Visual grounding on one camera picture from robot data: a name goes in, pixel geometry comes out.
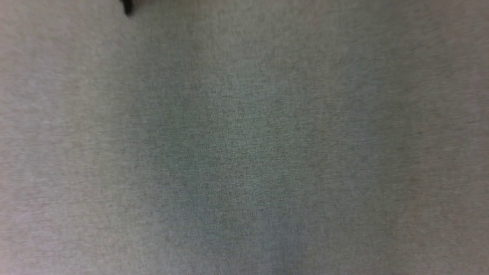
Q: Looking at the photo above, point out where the grey-green fabric sofa cushion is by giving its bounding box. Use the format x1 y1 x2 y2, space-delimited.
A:
0 0 489 275

